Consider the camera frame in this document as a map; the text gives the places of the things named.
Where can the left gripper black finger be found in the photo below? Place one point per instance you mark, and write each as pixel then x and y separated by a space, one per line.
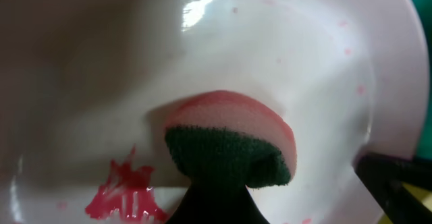
pixel 204 204

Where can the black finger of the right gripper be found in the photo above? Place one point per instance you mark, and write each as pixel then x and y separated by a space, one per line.
pixel 384 176

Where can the yellow plate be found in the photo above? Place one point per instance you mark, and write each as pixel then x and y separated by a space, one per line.
pixel 424 196

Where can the dark green bow-shaped sponge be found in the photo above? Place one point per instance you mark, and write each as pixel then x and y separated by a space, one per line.
pixel 225 138

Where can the white plate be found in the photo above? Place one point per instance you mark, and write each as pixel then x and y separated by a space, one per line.
pixel 89 83

